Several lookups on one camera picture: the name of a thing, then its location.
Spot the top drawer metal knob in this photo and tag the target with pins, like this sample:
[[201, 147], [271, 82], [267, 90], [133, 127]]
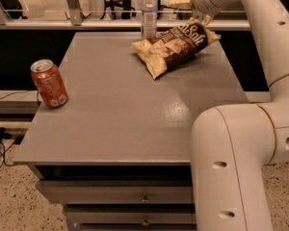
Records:
[[145, 199]]

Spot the orange soda can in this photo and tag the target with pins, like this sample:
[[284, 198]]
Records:
[[49, 82]]

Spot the brown sea salt chip bag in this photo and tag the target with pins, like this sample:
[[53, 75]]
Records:
[[169, 49]]

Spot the metal railing with glass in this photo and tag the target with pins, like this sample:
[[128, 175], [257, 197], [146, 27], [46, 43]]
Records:
[[97, 14]]

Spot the clear plastic water bottle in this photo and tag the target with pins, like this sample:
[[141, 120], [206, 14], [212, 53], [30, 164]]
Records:
[[149, 18]]

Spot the grey cabinet top drawer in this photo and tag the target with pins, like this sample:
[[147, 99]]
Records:
[[86, 192]]

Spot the grey cabinet drawer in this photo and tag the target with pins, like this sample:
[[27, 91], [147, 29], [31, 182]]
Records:
[[86, 192], [131, 214]]

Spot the drawer metal knob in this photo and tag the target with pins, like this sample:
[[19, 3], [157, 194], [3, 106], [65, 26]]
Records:
[[145, 222], [145, 199]]

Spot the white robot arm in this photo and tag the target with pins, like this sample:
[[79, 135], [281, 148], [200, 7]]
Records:
[[231, 143]]

